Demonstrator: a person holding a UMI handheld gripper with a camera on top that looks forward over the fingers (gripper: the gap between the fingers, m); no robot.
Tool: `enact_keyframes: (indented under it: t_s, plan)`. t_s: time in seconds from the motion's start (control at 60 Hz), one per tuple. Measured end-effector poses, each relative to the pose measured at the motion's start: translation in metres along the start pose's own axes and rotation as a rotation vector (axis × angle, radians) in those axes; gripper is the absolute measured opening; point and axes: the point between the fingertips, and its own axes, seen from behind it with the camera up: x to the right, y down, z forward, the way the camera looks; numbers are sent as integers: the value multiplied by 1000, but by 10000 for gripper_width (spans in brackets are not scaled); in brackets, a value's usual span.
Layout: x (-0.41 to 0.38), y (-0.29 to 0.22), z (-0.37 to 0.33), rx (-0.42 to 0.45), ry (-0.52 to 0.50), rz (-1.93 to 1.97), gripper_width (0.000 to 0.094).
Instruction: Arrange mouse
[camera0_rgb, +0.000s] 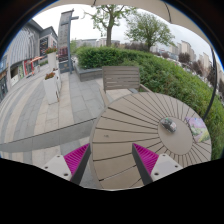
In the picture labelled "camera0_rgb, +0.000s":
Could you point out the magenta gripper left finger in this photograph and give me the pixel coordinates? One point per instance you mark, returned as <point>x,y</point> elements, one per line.
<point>70,167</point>

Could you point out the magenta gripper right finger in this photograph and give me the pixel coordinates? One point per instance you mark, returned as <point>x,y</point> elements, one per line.
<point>152,166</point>

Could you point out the grey computer mouse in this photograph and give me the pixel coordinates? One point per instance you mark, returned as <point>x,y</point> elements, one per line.
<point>169,124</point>

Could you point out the colourful printed mouse pad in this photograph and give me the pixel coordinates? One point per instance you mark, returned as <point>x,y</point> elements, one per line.
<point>198,129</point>

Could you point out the round slatted outdoor table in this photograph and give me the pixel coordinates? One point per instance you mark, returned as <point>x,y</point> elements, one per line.
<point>135,118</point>

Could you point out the near white planter box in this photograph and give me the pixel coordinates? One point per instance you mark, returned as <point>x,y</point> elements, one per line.
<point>51,88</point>

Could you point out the white planter box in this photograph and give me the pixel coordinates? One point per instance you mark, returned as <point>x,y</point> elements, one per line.
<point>51,88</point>
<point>51,54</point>

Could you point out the green hedge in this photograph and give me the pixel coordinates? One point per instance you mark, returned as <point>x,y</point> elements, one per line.
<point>162,76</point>

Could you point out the grey slatted outdoor chair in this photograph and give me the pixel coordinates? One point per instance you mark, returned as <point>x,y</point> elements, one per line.
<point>120,77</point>

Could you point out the far white planter box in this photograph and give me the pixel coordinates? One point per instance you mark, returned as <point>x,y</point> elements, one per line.
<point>51,54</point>

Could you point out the right tree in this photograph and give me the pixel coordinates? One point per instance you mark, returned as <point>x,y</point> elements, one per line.
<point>146,28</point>

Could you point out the tree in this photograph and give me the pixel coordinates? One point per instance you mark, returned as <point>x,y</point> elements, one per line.
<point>106,17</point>
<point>146,28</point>

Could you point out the tall grey sign pillar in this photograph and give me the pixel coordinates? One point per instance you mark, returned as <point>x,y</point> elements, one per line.
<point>64,56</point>

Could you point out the beige parasol canopy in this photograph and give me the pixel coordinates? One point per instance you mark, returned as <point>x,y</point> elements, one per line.
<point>161,8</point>

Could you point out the left tree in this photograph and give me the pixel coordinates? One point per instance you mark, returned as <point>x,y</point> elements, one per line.
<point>106,17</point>

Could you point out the grey stone planter wall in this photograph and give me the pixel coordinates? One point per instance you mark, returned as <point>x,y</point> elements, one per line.
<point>88,74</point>

